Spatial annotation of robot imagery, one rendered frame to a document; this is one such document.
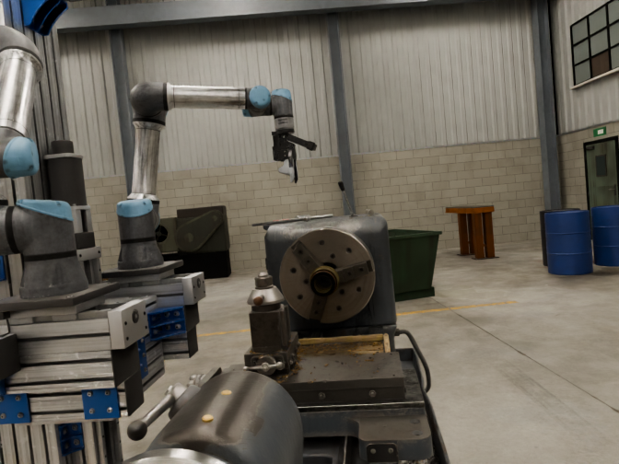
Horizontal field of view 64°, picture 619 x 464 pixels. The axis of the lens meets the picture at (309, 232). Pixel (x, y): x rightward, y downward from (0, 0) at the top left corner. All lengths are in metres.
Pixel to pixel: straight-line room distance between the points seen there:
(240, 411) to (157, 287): 1.28
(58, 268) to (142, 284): 0.50
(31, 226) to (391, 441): 0.92
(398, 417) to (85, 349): 0.73
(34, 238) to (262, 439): 0.96
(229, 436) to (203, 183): 11.31
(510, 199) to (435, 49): 3.97
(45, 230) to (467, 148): 11.54
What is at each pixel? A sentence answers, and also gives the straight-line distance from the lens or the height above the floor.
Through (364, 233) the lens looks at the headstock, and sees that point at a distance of 1.75.
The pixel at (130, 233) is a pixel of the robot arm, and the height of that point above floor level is 1.28.
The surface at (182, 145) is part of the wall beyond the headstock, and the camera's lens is 11.91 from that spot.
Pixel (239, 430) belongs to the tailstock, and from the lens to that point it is 0.45.
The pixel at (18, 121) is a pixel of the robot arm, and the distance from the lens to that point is 1.16.
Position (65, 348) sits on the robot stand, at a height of 1.04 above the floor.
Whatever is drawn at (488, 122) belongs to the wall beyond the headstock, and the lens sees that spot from 12.74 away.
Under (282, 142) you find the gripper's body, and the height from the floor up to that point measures 1.57.
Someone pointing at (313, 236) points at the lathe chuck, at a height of 1.22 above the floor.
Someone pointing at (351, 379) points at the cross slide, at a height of 0.97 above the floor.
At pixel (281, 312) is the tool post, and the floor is 1.10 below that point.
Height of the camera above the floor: 1.31
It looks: 3 degrees down
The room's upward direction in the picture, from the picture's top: 5 degrees counter-clockwise
